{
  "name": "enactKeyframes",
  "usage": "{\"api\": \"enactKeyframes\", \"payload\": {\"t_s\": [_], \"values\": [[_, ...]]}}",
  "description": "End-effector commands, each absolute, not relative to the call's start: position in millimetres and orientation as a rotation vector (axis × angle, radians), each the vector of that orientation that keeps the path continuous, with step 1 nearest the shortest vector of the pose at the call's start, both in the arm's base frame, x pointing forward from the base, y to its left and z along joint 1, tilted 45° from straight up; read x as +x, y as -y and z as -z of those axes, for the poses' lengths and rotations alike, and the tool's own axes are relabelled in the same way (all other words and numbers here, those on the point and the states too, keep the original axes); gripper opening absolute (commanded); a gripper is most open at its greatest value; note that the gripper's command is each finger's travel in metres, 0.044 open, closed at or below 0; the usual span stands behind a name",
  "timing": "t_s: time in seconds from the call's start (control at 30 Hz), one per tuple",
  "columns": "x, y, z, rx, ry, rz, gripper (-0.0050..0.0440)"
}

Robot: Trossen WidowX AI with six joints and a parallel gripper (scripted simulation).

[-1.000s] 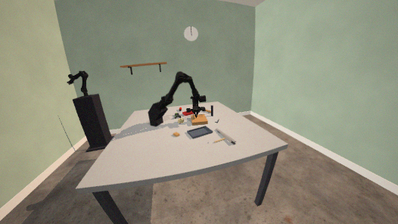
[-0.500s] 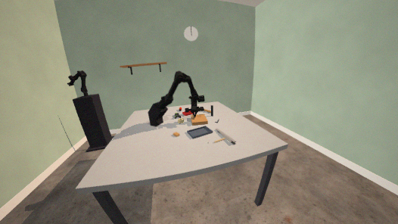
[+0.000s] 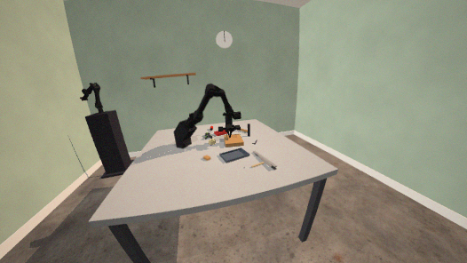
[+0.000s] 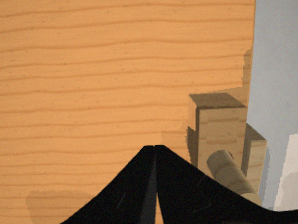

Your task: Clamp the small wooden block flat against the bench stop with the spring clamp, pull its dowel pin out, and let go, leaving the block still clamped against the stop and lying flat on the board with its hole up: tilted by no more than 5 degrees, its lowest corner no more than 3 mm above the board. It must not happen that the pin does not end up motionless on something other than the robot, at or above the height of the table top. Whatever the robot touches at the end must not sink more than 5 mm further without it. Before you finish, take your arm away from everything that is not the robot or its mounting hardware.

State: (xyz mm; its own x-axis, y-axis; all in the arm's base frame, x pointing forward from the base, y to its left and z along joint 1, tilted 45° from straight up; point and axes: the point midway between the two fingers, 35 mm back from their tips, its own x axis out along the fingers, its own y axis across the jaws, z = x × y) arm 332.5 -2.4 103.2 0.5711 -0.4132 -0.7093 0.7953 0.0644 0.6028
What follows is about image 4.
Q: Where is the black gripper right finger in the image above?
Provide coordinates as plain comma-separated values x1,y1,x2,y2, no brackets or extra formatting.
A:
154,145,298,224

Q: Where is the light wooden board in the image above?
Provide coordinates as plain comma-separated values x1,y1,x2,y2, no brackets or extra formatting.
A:
0,0,256,224

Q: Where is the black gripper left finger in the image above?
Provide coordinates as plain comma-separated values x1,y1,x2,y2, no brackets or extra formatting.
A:
60,145,157,224

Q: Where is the tan wooden dowel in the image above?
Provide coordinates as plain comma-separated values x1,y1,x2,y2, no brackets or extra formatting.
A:
207,150,261,206

